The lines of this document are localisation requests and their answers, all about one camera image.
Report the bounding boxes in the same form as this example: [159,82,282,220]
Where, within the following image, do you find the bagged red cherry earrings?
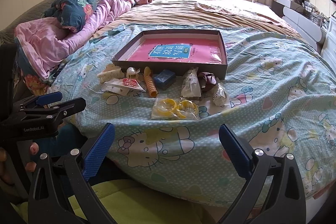
[114,78,145,92]

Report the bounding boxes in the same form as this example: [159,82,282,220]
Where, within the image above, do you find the bagged yellow rings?
[151,97,201,121]

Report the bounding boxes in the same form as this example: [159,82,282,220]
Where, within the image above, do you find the blue small box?
[153,69,176,90]

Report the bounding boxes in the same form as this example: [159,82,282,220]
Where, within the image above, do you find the bagged white comb clip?
[212,82,229,106]

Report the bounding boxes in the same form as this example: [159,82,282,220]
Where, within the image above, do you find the clear bag dark hairpiece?
[181,67,202,98]

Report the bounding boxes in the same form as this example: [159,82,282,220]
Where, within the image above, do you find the maroon strap wristwatch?
[198,72,217,93]

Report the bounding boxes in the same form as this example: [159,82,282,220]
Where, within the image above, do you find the white card earrings bag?
[101,83,134,96]

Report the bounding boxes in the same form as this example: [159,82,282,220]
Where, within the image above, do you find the person left hand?
[1,140,39,185]

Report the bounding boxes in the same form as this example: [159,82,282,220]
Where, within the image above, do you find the pink quilt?
[14,0,135,88]

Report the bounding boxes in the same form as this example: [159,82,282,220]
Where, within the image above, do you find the green yellow trousers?
[12,179,215,223]

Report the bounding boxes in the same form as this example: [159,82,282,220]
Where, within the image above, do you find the dark floral pillow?
[42,0,97,33]

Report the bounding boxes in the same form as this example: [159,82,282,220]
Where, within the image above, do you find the hello kitty blue bedsheet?
[51,24,335,206]

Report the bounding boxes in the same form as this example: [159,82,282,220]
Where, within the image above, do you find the dark cardboard tray box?
[112,29,228,80]

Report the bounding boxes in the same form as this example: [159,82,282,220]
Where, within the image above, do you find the white dresser drawers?
[321,16,336,72]

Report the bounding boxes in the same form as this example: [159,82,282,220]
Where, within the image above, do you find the pink Chinese workbook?
[127,38,225,64]

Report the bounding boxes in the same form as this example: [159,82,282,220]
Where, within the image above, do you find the tan bed blanket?
[93,0,302,39]

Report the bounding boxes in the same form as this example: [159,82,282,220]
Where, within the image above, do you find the white grey vanity desk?
[272,0,326,53]

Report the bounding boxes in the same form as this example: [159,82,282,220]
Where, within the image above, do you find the pink thin blanket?
[194,0,287,28]

